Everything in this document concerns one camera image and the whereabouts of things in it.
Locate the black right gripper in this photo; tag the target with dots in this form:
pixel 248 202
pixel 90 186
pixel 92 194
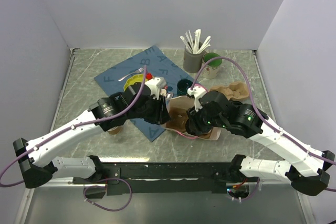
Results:
pixel 195 124

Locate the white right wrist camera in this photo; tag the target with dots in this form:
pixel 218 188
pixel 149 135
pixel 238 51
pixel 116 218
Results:
pixel 197 92

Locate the silver fork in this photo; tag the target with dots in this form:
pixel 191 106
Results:
pixel 135 72

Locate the dark green mug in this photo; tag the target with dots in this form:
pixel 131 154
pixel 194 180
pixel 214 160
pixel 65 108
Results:
pixel 182 86

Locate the yellow dotted plate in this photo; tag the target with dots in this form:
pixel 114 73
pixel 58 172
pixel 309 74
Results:
pixel 137 78

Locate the kraft paper cakes bag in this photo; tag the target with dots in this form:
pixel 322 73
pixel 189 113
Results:
pixel 177 107

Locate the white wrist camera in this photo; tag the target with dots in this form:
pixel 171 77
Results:
pixel 156 86
pixel 197 92

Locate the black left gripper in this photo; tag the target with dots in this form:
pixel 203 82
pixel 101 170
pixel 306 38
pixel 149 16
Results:
pixel 160 115

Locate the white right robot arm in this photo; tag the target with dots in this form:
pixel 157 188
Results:
pixel 303 167

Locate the silver cartoon handle spoon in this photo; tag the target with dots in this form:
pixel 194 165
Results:
pixel 169 96

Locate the white wrapped straws bundle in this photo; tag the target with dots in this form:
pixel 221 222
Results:
pixel 193 43

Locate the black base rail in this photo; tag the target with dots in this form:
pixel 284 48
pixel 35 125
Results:
pixel 177 177

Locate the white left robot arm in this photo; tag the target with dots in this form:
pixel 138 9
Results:
pixel 39 159

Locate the stack of paper cups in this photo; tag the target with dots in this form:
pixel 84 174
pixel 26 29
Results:
pixel 115 130

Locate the grey straw holder cup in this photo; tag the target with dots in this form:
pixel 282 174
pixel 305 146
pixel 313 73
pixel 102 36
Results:
pixel 192 62

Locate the blue letter print cloth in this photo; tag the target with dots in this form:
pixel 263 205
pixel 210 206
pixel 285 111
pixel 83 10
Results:
pixel 157 64

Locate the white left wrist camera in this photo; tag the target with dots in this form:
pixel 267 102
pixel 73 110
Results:
pixel 156 86

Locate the green inside ceramic mug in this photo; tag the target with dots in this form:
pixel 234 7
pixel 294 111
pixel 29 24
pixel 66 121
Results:
pixel 211 69

